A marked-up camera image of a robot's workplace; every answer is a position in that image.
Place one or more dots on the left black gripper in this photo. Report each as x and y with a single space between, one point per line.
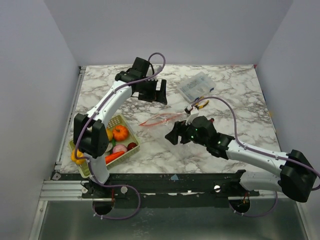
159 96

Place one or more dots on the clear zip top bag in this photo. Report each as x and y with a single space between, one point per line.
161 124

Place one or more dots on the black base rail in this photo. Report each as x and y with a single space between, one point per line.
161 190

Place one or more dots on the white mushroom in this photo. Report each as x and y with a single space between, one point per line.
109 147

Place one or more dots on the aluminium frame rail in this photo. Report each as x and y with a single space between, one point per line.
65 186

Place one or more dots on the small orange pumpkin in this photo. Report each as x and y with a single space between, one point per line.
120 133

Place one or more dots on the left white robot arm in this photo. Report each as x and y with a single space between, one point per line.
90 136

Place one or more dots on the yellow bell pepper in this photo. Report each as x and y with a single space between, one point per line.
77 157

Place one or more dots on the orange carrot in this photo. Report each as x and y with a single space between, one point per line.
110 158

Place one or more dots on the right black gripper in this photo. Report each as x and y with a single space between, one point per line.
181 132

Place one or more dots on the clear plastic parts box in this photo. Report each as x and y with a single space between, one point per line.
196 86

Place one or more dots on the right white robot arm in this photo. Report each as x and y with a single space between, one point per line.
288 173

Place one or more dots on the green plastic basket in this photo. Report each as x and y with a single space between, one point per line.
123 143

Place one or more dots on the pink purple onion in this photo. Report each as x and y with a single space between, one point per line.
119 148

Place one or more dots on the yellow handled pliers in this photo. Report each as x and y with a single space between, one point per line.
201 104

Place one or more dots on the yellow mango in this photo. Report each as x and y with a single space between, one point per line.
109 134

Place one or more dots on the dark red plum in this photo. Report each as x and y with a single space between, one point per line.
131 146

